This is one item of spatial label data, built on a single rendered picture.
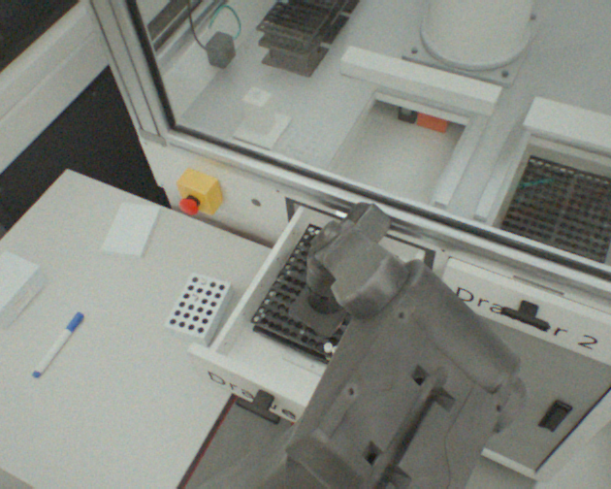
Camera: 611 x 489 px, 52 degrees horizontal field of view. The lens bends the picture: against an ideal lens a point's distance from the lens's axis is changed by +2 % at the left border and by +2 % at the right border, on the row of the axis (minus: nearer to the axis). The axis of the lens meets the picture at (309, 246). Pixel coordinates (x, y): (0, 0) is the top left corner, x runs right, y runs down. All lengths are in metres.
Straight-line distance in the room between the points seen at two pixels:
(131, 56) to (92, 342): 0.53
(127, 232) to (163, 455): 0.48
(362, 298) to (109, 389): 0.93
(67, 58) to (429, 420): 1.39
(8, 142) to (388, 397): 1.31
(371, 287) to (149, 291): 0.99
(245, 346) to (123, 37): 0.55
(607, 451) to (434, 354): 1.72
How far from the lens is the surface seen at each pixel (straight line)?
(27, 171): 1.63
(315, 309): 0.85
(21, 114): 1.54
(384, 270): 0.32
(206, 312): 1.19
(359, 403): 0.29
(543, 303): 1.07
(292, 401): 0.96
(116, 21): 1.08
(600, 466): 2.01
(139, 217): 1.38
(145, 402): 1.18
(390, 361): 0.30
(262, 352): 1.09
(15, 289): 1.33
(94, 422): 1.20
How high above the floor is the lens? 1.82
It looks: 56 degrees down
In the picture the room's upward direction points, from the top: 6 degrees counter-clockwise
